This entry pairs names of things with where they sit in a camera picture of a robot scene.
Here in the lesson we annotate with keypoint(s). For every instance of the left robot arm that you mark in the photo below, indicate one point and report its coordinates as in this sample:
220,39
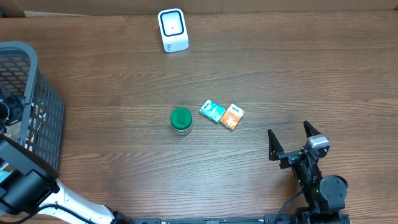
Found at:
33,187

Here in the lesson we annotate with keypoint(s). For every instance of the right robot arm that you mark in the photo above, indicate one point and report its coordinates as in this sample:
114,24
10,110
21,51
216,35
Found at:
320,199

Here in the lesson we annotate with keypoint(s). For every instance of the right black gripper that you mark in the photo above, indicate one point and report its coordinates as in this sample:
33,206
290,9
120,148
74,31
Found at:
275,150

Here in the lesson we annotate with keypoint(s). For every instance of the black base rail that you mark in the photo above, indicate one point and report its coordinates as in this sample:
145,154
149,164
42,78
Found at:
199,221

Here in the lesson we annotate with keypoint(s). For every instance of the grey plastic mesh basket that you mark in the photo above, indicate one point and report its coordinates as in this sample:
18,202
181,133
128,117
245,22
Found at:
33,113

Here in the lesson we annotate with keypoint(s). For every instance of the white barcode scanner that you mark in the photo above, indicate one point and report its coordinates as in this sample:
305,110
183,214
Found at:
173,30

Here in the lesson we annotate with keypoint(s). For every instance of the teal tissue pack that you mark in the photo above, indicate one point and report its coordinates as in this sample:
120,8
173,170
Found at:
212,110

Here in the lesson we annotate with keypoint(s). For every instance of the cardboard box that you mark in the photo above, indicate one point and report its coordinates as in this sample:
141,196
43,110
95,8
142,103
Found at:
20,8

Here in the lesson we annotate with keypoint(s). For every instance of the orange tissue pack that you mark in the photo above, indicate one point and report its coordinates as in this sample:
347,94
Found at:
232,117

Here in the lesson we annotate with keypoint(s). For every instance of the green lid jar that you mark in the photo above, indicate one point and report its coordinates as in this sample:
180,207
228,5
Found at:
181,121

